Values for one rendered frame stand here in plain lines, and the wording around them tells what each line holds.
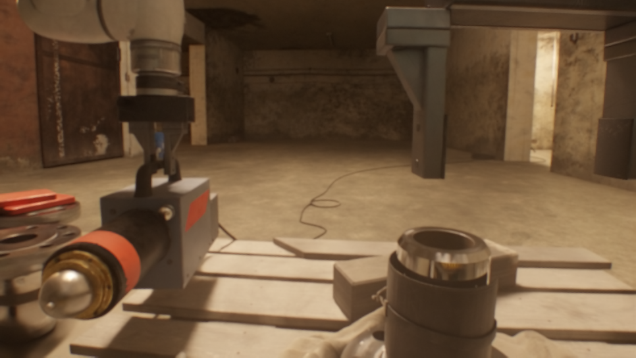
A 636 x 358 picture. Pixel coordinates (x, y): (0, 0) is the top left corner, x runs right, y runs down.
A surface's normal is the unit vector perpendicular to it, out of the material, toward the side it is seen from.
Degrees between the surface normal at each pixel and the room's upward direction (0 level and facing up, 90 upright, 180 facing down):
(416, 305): 90
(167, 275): 90
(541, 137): 90
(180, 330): 0
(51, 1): 118
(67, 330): 0
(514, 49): 90
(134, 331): 0
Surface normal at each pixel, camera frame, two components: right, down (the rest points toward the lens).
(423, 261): -0.66, 0.07
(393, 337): -0.95, 0.03
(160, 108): 0.07, 0.11
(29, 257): 0.78, 0.07
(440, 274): -0.38, 0.10
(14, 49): 0.99, 0.02
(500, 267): 0.33, 0.11
